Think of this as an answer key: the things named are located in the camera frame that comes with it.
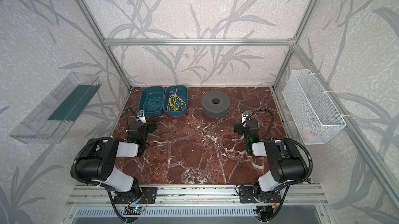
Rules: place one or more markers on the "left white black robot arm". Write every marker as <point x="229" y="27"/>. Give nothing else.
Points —
<point x="95" y="162"/>

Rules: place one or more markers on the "clear acrylic wall shelf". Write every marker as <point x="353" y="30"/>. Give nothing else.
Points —
<point x="51" y="120"/>

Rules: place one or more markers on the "right teal plastic bin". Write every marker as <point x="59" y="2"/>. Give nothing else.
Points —
<point x="176" y="100"/>

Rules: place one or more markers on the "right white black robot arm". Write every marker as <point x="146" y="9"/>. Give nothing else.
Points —
<point x="290" y="163"/>

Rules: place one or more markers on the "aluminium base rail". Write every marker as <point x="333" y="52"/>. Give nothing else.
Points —
<point x="196" y="195"/>

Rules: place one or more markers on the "white wire mesh basket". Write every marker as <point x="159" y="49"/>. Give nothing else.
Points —
<point x="316" y="117"/>

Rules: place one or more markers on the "grey perforated cable spool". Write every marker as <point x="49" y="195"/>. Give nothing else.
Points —
<point x="216" y="104"/>

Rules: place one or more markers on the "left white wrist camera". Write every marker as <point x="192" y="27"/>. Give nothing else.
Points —
<point x="141" y="116"/>

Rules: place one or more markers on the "teal plastic bin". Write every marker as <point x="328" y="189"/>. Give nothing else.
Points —
<point x="176" y="100"/>
<point x="151" y="101"/>

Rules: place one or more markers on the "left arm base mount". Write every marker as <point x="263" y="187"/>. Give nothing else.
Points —
<point x="146" y="195"/>

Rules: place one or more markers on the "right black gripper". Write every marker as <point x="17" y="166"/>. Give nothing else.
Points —
<point x="243" y="128"/>

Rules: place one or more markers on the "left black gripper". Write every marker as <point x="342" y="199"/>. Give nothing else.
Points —
<point x="147" y="125"/>

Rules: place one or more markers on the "left teal plastic bin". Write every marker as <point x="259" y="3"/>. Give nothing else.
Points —
<point x="151" y="101"/>

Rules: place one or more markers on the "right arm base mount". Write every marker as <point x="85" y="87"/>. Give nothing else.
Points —
<point x="252" y="194"/>

